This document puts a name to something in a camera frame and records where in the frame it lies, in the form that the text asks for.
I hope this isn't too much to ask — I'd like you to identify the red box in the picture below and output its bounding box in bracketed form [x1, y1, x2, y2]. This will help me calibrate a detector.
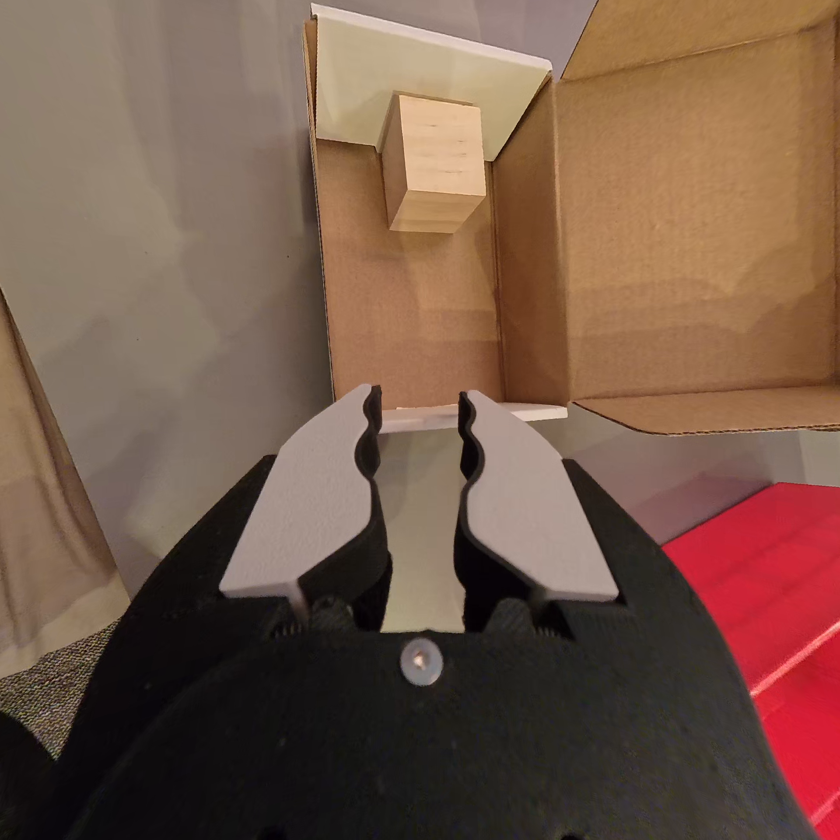
[659, 482, 840, 831]

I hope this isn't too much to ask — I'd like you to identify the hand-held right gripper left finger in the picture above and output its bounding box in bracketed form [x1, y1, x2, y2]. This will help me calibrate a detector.
[218, 384, 393, 616]

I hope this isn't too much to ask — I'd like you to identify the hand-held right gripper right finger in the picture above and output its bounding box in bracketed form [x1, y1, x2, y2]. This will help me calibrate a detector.
[454, 390, 622, 608]

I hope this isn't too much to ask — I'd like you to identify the natural wooden cube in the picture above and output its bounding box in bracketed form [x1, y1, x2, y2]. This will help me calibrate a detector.
[382, 92, 487, 235]

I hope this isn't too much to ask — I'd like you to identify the brown cardboard box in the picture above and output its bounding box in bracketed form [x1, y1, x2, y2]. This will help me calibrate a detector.
[302, 0, 840, 436]

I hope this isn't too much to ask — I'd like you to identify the beige curtain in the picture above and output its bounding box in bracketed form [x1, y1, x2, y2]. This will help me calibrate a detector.
[0, 285, 132, 680]

